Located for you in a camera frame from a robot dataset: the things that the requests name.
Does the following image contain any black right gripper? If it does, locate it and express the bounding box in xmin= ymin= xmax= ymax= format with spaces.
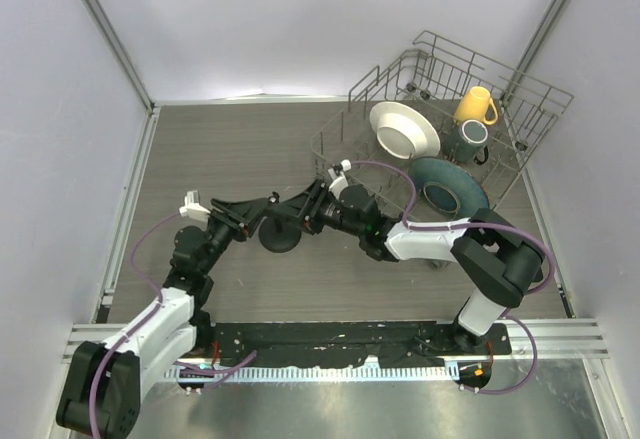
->
xmin=274 ymin=178 xmax=365 ymax=238

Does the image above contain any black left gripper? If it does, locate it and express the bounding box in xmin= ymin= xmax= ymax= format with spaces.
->
xmin=200 ymin=200 xmax=267 ymax=274

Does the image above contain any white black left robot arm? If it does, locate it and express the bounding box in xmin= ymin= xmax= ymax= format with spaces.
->
xmin=55 ymin=191 xmax=270 ymax=438

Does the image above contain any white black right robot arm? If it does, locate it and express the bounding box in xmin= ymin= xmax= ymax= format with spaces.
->
xmin=267 ymin=181 xmax=544 ymax=354

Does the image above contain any black phone stand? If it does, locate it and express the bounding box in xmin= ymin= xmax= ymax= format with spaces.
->
xmin=258 ymin=191 xmax=302 ymax=253

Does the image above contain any white deep plate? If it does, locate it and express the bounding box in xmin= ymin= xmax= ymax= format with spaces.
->
xmin=369 ymin=101 xmax=441 ymax=160

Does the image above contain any teal ceramic plate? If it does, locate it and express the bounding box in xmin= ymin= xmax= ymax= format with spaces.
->
xmin=408 ymin=157 xmax=490 ymax=219

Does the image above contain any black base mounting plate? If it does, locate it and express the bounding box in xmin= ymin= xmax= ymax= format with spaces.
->
xmin=185 ymin=321 xmax=512 ymax=369

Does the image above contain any dark green mug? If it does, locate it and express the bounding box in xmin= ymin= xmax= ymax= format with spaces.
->
xmin=442 ymin=119 xmax=489 ymax=165

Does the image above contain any yellow mug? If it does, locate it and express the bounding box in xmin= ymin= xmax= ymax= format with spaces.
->
xmin=454 ymin=86 xmax=499 ymax=126

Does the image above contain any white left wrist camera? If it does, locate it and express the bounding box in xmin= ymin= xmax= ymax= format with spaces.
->
xmin=179 ymin=190 xmax=210 ymax=223

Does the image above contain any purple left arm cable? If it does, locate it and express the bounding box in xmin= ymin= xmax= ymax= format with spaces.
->
xmin=89 ymin=208 xmax=259 ymax=430

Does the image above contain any grey wire dish rack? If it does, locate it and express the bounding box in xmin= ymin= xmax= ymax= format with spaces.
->
xmin=311 ymin=30 xmax=574 ymax=207

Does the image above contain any white perforated cable duct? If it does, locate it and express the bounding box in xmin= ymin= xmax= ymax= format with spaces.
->
xmin=164 ymin=363 xmax=461 ymax=383

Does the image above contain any left aluminium frame post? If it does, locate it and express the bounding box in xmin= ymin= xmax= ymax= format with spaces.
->
xmin=81 ymin=0 xmax=154 ymax=112

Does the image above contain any aluminium corner frame post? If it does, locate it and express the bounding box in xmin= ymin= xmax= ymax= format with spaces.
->
xmin=501 ymin=0 xmax=571 ymax=105

